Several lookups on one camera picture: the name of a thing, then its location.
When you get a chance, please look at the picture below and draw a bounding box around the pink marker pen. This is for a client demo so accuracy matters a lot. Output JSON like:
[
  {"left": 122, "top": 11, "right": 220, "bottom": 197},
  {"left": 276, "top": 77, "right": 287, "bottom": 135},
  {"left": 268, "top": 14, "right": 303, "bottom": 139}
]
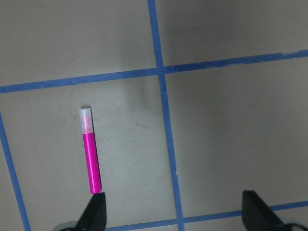
[{"left": 79, "top": 108, "right": 102, "bottom": 194}]

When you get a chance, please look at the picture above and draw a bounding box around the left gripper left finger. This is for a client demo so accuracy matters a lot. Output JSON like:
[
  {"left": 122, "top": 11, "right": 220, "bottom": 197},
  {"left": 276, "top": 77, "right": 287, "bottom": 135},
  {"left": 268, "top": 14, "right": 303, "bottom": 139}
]
[{"left": 75, "top": 192, "right": 106, "bottom": 231}]

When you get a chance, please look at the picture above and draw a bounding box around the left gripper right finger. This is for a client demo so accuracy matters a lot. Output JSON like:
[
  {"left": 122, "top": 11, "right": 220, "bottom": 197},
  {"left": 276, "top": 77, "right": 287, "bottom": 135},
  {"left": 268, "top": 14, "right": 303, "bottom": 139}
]
[{"left": 242, "top": 191, "right": 289, "bottom": 231}]

